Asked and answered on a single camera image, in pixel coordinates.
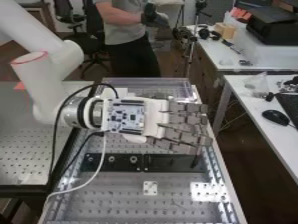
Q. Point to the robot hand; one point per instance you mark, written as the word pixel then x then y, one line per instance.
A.
pixel 134 115

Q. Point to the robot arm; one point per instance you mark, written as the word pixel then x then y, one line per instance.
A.
pixel 48 66

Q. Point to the black plate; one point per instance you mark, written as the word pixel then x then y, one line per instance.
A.
pixel 120 163

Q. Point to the small white box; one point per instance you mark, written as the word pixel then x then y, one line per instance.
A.
pixel 151 188

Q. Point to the person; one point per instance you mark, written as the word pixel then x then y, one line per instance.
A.
pixel 127 33

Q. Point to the black tripod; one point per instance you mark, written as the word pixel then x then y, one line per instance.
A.
pixel 193 40

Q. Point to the clear box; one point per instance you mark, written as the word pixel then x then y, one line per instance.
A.
pixel 134 206

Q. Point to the clear plastic bag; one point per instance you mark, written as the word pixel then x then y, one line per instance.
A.
pixel 257 85

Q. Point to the white desk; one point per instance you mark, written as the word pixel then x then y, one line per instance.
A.
pixel 261 133
pixel 261 55

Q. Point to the black headphones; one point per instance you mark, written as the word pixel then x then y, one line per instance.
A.
pixel 209 34

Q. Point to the black office chair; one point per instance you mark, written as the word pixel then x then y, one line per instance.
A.
pixel 75 20

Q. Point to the black computer mouse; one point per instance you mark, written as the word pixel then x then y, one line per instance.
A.
pixel 276 117

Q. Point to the small cardboard box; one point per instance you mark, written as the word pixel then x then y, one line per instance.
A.
pixel 225 30

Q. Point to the black keyboard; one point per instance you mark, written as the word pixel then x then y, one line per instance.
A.
pixel 291 106

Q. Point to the black printer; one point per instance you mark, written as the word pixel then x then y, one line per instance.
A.
pixel 275 26

